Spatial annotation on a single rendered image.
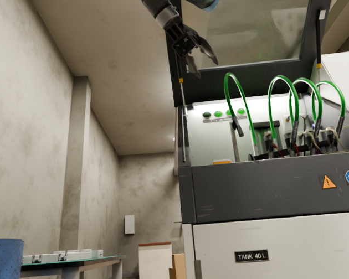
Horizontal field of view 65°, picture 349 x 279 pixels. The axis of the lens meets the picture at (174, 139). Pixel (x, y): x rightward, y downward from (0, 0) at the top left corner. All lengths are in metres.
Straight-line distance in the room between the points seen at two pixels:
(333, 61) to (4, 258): 2.05
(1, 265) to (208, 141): 1.37
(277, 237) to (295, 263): 0.07
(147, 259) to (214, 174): 6.69
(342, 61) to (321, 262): 0.99
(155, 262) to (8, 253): 5.68
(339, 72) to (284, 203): 0.83
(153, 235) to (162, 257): 2.92
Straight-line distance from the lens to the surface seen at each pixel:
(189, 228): 0.77
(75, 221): 5.22
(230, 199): 0.78
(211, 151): 1.38
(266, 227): 0.79
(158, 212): 10.29
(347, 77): 1.46
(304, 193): 0.83
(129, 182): 10.59
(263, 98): 1.51
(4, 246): 1.97
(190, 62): 1.02
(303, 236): 0.81
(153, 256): 7.41
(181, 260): 5.59
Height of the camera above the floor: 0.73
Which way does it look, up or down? 22 degrees up
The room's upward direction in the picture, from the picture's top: 4 degrees counter-clockwise
